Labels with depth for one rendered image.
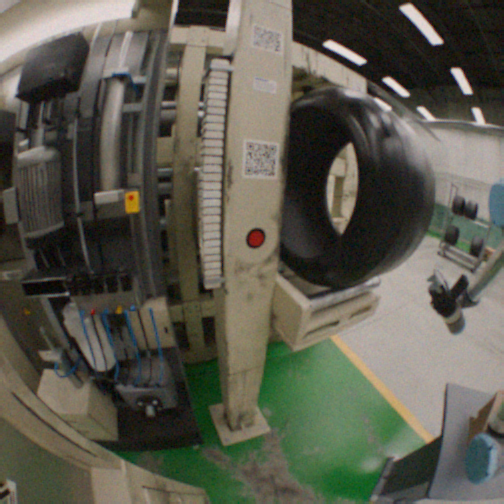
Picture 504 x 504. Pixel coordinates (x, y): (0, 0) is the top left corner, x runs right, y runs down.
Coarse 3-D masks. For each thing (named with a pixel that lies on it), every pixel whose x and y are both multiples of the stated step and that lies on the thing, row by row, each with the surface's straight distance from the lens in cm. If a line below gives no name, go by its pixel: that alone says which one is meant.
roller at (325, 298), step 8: (368, 280) 67; (376, 280) 70; (336, 288) 57; (344, 288) 58; (352, 288) 60; (360, 288) 63; (368, 288) 67; (312, 296) 51; (320, 296) 52; (328, 296) 53; (336, 296) 55; (344, 296) 58; (352, 296) 61; (312, 304) 50; (320, 304) 52; (328, 304) 54
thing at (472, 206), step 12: (456, 192) 656; (456, 204) 594; (468, 204) 589; (468, 216) 590; (444, 228) 600; (456, 228) 606; (456, 240) 649; (480, 240) 585; (444, 252) 659; (456, 252) 644; (468, 252) 628; (480, 252) 624; (480, 264) 631
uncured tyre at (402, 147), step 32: (320, 96) 54; (352, 96) 50; (320, 128) 83; (352, 128) 44; (384, 128) 43; (288, 160) 84; (320, 160) 90; (384, 160) 40; (416, 160) 46; (288, 192) 86; (320, 192) 89; (384, 192) 39; (416, 192) 44; (288, 224) 82; (320, 224) 88; (352, 224) 41; (384, 224) 40; (416, 224) 48; (288, 256) 60; (320, 256) 48; (352, 256) 43; (384, 256) 44
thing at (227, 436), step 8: (216, 408) 129; (256, 408) 130; (216, 416) 127; (224, 416) 127; (256, 416) 127; (216, 424) 125; (224, 424) 125; (256, 424) 125; (264, 424) 126; (224, 432) 123; (232, 432) 123; (240, 432) 123; (248, 432) 124; (256, 432) 124; (264, 432) 124; (224, 440) 122; (232, 440) 122; (240, 440) 122
